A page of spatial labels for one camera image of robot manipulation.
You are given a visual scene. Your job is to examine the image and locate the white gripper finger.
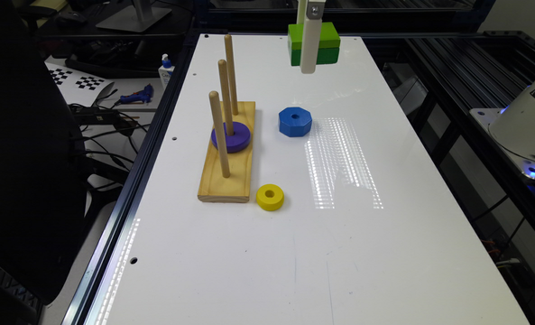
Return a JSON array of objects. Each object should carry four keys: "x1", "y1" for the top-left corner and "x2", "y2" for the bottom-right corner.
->
[
  {"x1": 296, "y1": 0, "x2": 307, "y2": 24},
  {"x1": 300, "y1": 0, "x2": 326, "y2": 74}
]

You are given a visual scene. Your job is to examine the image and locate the green square block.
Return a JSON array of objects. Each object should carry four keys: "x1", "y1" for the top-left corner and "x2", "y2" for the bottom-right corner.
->
[{"x1": 288, "y1": 22, "x2": 341, "y2": 66}]

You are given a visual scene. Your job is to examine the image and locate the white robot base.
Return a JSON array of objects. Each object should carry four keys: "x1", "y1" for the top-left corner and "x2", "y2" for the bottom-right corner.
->
[{"x1": 470, "y1": 80, "x2": 535, "y2": 181}]

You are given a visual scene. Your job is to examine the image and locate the blue octagon block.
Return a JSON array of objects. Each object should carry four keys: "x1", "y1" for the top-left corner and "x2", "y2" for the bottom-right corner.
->
[{"x1": 279, "y1": 107, "x2": 312, "y2": 137}]

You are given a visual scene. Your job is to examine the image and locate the middle wooden peg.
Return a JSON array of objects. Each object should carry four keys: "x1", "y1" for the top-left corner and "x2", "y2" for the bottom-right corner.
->
[{"x1": 217, "y1": 59, "x2": 235, "y2": 136}]

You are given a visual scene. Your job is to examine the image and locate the wooden peg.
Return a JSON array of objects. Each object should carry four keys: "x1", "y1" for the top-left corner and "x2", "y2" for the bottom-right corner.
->
[
  {"x1": 217, "y1": 59, "x2": 235, "y2": 136},
  {"x1": 208, "y1": 90, "x2": 230, "y2": 178},
  {"x1": 224, "y1": 34, "x2": 238, "y2": 116}
]

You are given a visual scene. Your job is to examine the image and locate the rear wooden peg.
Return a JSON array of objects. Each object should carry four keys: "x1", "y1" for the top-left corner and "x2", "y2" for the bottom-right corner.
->
[{"x1": 224, "y1": 34, "x2": 238, "y2": 116}]

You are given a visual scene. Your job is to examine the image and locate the front wooden peg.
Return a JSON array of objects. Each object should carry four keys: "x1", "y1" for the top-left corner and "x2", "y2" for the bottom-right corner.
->
[{"x1": 208, "y1": 90, "x2": 230, "y2": 178}]

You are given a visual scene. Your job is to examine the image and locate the white lotion bottle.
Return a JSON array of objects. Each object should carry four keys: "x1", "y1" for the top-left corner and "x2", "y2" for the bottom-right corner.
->
[{"x1": 158, "y1": 53, "x2": 174, "y2": 88}]

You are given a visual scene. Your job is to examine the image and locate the monitor stand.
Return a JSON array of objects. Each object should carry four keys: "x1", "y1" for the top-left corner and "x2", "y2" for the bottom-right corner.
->
[{"x1": 96, "y1": 0, "x2": 172, "y2": 33}]

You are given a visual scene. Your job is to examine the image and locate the blue glue gun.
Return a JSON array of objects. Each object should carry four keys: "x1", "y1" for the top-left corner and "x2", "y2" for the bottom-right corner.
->
[{"x1": 119, "y1": 84, "x2": 153, "y2": 104}]

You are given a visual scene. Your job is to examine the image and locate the wooden peg base board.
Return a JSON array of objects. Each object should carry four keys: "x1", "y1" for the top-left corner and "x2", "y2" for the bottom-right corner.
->
[{"x1": 198, "y1": 101, "x2": 255, "y2": 203}]

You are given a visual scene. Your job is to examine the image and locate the checkerboard calibration sheet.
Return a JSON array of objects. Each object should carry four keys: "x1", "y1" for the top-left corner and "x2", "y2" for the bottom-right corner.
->
[{"x1": 46, "y1": 62, "x2": 113, "y2": 107}]

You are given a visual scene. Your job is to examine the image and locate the purple ring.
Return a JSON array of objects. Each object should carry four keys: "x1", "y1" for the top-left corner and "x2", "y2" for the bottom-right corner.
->
[{"x1": 210, "y1": 121, "x2": 253, "y2": 154}]

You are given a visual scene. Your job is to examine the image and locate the yellow ring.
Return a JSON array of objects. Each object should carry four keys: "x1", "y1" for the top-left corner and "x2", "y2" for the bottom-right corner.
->
[{"x1": 255, "y1": 183, "x2": 285, "y2": 212}]

